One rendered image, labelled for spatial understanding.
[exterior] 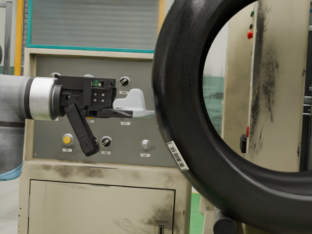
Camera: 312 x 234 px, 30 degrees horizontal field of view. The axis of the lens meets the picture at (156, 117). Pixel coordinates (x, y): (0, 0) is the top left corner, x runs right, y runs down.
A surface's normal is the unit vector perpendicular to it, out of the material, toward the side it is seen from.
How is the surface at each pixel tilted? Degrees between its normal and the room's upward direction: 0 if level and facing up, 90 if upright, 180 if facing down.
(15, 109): 121
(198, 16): 85
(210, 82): 90
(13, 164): 88
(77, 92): 90
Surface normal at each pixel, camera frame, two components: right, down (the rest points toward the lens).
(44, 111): -0.11, 0.51
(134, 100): -0.06, 0.06
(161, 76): -0.81, 0.01
